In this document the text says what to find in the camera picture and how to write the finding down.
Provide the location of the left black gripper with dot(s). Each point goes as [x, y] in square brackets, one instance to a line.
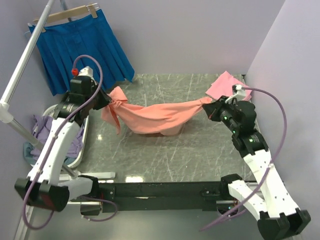
[105, 99]

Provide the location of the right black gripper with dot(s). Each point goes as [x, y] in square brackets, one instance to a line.
[212, 108]

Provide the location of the salmon orange t shirt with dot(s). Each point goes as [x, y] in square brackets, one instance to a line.
[166, 119]

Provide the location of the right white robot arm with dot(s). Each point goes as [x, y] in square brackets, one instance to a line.
[277, 214]

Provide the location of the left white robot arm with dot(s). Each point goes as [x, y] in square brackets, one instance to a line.
[41, 188]

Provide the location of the folded pink t shirt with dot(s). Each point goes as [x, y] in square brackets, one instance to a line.
[223, 86]

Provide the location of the white laundry basket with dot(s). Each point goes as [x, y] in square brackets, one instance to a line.
[50, 111]

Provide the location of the blue pleated skirt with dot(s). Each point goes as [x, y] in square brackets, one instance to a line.
[61, 44]

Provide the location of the lavender shirt in basket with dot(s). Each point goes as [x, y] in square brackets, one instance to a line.
[41, 132]

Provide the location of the white clothes rack pole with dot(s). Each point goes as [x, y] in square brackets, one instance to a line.
[5, 116]

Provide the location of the blue grey cloth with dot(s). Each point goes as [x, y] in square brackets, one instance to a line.
[28, 157]

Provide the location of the black base beam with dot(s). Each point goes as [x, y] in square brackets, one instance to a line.
[156, 196]

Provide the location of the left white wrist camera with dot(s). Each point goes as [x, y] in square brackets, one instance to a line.
[86, 71]

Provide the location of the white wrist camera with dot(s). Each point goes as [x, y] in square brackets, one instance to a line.
[86, 71]
[238, 94]

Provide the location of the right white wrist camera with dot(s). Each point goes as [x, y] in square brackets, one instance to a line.
[238, 94]

